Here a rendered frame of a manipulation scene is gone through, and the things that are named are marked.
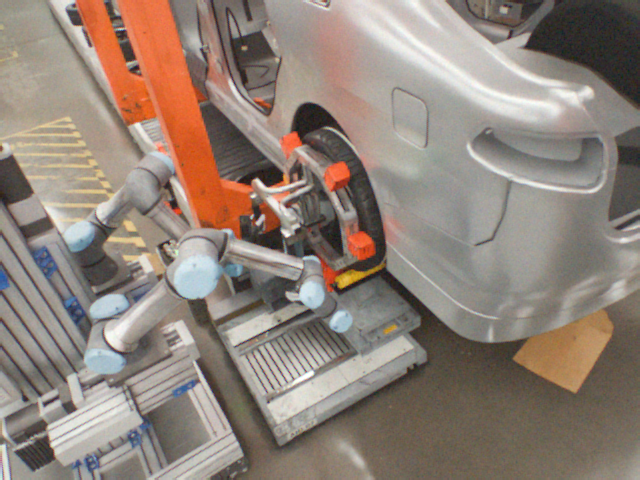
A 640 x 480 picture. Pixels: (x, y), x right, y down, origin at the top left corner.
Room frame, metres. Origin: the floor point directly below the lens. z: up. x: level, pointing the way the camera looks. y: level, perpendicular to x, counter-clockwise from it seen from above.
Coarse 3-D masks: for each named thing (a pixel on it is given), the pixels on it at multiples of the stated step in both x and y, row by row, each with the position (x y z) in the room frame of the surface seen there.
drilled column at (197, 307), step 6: (186, 300) 2.15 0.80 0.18; (192, 300) 2.12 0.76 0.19; (198, 300) 2.14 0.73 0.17; (204, 300) 2.15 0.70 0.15; (192, 306) 2.12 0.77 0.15; (198, 306) 2.13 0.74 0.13; (204, 306) 2.15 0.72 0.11; (192, 312) 2.12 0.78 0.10; (198, 312) 2.13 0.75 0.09; (204, 312) 2.14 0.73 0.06; (198, 318) 2.12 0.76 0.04; (204, 318) 2.14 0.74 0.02; (210, 318) 2.15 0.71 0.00
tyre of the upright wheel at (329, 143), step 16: (336, 128) 1.96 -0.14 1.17; (320, 144) 1.90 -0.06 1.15; (336, 144) 1.83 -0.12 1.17; (352, 144) 1.82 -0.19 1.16; (336, 160) 1.78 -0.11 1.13; (352, 160) 1.75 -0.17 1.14; (352, 176) 1.69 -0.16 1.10; (352, 192) 1.69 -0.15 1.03; (368, 192) 1.65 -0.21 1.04; (368, 208) 1.62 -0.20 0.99; (368, 224) 1.60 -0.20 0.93; (384, 240) 1.60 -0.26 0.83; (384, 256) 1.62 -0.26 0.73
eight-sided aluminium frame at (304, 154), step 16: (304, 144) 1.97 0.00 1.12; (288, 160) 2.03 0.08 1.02; (304, 160) 1.87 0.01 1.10; (320, 160) 1.82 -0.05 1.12; (288, 176) 2.06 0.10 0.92; (320, 176) 1.74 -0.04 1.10; (336, 208) 1.65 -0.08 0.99; (352, 208) 1.64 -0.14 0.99; (352, 224) 1.62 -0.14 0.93; (320, 240) 1.94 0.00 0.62; (320, 256) 1.86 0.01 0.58; (336, 256) 1.80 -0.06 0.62; (352, 256) 1.61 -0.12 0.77
